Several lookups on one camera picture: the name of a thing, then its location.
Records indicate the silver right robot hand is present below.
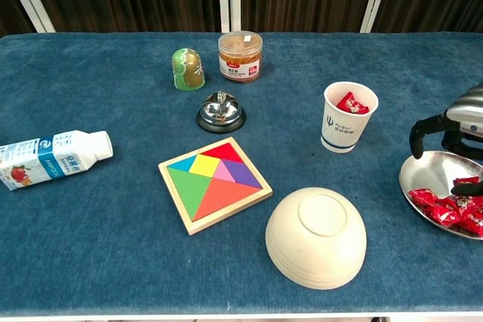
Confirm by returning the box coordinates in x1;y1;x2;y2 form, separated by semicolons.
410;82;483;198

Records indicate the white paper cup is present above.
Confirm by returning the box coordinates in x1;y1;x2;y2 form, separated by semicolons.
320;81;380;154

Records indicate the round metal plate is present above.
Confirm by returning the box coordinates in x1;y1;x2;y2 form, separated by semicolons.
398;150;483;241

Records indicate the cream upturned bowl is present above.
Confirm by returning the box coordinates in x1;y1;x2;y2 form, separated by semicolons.
265;186;368;291

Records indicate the purple tangram parallelogram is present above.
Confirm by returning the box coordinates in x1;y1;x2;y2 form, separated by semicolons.
220;158;263;189

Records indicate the clear plastic jar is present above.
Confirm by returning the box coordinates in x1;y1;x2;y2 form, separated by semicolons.
217;30;263;83

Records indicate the red tangram triangle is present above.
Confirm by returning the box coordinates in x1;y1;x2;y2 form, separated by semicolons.
199;143;245;164

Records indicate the pink tangram triangle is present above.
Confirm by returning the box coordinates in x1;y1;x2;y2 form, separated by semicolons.
212;158;235;183

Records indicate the orange tangram triangle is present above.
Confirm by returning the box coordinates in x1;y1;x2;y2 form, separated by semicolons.
192;177;263;222

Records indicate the yellow tangram square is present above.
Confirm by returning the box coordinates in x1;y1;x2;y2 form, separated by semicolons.
188;154;222;179

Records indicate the green painted doll figurine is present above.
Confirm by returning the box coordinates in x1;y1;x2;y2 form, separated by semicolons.
171;48;207;92

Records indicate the cyan tangram triangle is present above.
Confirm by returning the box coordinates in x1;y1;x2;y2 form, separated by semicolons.
167;155;198;173

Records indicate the green tangram triangle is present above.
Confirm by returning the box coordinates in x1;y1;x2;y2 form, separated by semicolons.
167;167;212;222

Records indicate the wooden tangram tray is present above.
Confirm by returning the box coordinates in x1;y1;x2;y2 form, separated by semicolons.
158;136;274;236

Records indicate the blue table cloth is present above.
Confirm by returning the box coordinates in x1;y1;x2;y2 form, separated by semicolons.
0;32;483;317

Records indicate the white milk bottle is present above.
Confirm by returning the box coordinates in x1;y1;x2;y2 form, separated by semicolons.
0;129;114;192

